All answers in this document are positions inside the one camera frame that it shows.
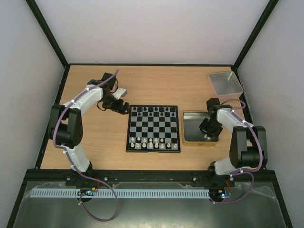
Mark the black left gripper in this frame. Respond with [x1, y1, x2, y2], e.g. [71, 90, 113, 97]
[101, 94, 129, 115]

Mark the yellow metal tin box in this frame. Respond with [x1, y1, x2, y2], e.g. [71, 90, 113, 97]
[181, 111, 219, 146]

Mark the black white chess board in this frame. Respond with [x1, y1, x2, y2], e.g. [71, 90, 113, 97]
[126, 105, 181, 153]

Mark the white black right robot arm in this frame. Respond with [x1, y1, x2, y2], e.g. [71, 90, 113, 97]
[199, 98, 267, 186]

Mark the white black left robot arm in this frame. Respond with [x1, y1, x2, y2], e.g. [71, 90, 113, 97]
[48, 78, 129, 173]

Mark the empty metal tin lid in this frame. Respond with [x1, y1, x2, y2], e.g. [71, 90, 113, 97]
[207, 71, 243, 100]

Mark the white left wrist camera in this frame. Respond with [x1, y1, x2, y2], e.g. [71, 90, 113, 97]
[113, 88, 127, 100]

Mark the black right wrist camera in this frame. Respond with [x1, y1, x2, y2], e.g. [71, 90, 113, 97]
[206, 98, 220, 111]

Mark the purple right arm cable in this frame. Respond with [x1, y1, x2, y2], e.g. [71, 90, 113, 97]
[219, 98, 265, 205]

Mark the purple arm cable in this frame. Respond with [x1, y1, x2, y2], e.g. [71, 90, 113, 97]
[52, 69, 119, 221]
[219, 98, 265, 205]

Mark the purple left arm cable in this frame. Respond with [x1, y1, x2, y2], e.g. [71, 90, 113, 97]
[52, 69, 119, 221]

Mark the white slotted cable duct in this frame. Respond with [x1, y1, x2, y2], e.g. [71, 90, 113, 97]
[30, 189, 209, 199]

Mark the metal base plate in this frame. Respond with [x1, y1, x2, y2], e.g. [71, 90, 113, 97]
[14, 182, 285, 228]

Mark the black aluminium frame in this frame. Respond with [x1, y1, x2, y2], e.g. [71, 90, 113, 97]
[7, 0, 292, 228]

